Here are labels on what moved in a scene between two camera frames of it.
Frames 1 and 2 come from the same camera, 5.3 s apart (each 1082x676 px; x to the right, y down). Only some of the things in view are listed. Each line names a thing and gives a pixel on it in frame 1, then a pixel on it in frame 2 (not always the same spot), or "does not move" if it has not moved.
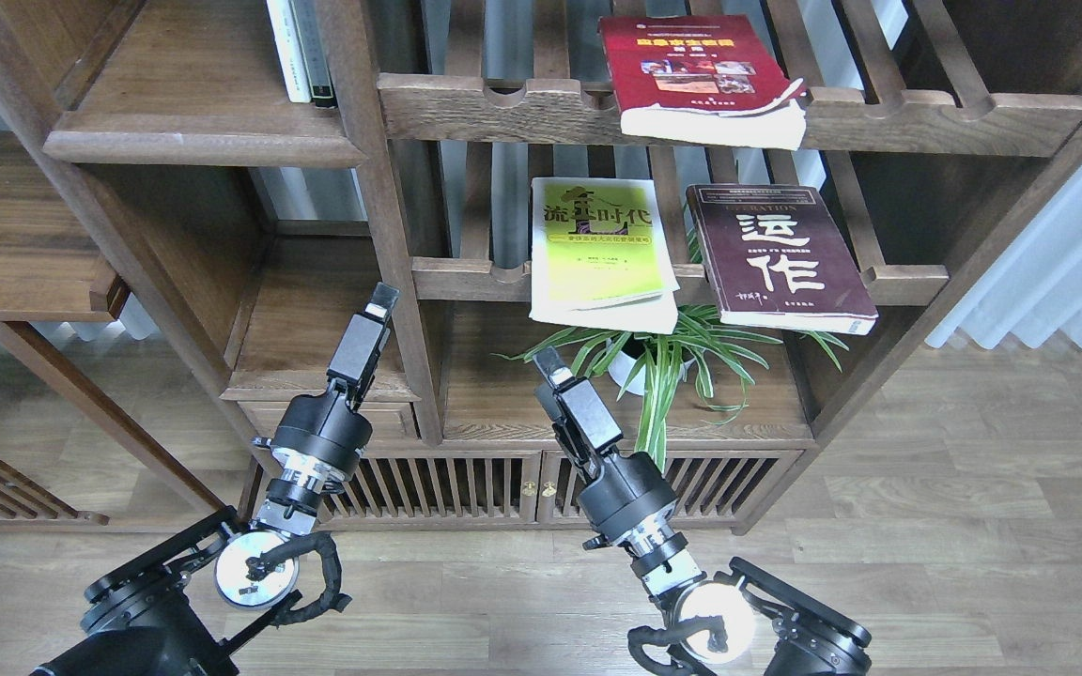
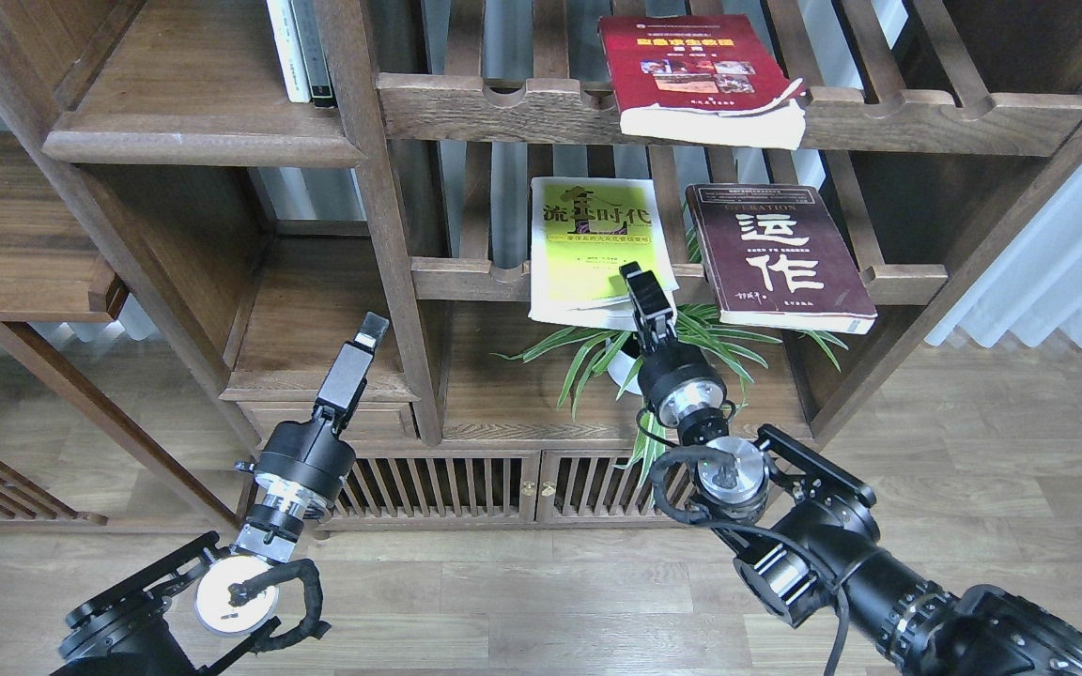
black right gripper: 626,494 to 683,386
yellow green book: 600,255 does not move
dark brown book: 776,256 does not move
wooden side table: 19,244 does not move
